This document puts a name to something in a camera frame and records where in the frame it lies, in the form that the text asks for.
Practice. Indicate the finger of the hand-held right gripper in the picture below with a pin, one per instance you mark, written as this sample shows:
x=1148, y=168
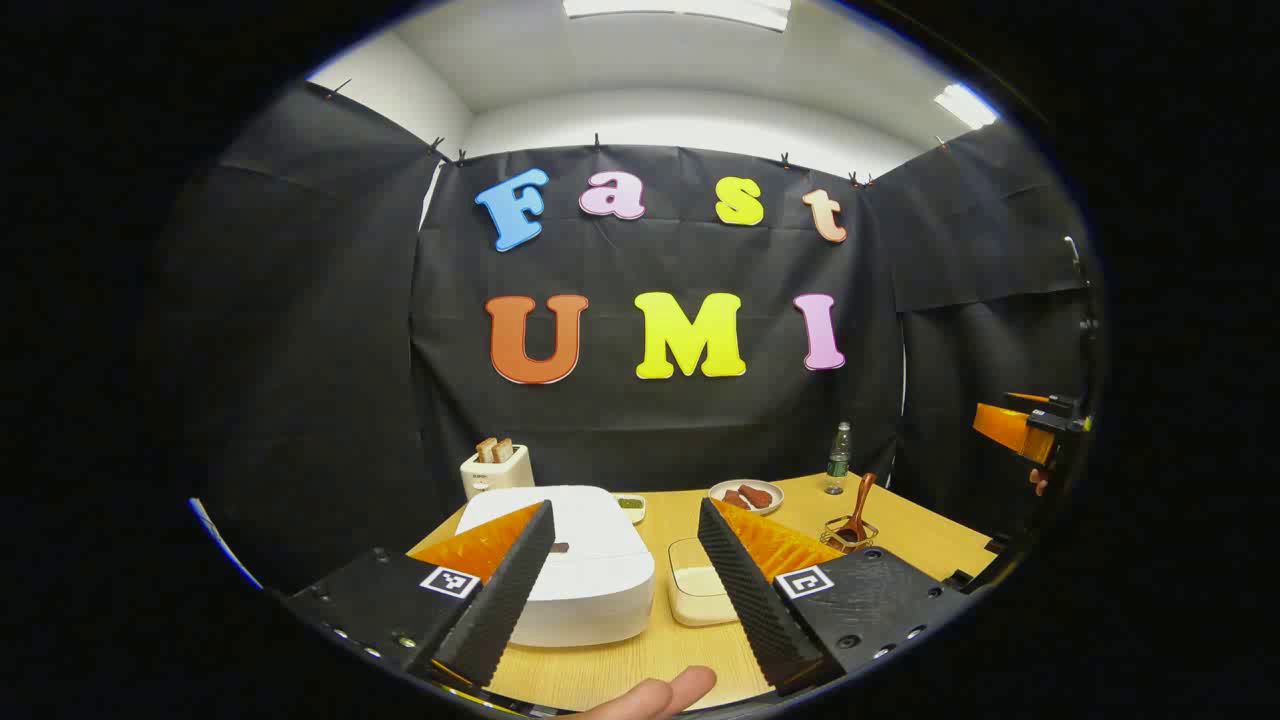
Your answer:
x=1010, y=428

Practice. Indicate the long ceiling light panel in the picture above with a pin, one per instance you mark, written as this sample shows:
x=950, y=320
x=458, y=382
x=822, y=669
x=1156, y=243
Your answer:
x=680, y=10

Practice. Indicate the small ceiling light panel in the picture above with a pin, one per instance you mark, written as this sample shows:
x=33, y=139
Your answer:
x=965, y=105

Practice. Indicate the clear plastic water bottle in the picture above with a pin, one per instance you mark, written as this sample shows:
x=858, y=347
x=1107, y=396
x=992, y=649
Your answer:
x=838, y=465

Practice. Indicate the toast slice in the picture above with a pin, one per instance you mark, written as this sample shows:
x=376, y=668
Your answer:
x=505, y=449
x=486, y=450

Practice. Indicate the white round plate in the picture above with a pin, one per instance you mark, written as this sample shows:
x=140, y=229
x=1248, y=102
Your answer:
x=765, y=508

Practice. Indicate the brown wooden spoon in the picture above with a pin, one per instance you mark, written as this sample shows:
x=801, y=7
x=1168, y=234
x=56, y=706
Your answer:
x=860, y=505

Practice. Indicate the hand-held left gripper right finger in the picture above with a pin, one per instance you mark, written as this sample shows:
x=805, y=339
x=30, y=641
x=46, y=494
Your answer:
x=755, y=600

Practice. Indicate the small white divided dish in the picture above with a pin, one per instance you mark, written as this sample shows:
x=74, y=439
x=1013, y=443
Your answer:
x=629, y=506

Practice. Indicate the white toaster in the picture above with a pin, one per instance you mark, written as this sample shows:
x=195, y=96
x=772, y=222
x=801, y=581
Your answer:
x=497, y=475

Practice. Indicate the white rice cooker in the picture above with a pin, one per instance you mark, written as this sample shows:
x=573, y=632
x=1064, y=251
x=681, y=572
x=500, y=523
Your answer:
x=600, y=560

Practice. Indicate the brown meat piece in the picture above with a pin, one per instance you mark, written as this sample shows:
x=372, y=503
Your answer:
x=757, y=495
x=734, y=499

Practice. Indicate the black backdrop cloth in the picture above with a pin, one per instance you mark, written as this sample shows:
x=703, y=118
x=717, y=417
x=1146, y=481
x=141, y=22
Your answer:
x=650, y=430

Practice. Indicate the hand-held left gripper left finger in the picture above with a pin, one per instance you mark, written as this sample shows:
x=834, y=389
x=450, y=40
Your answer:
x=500, y=600

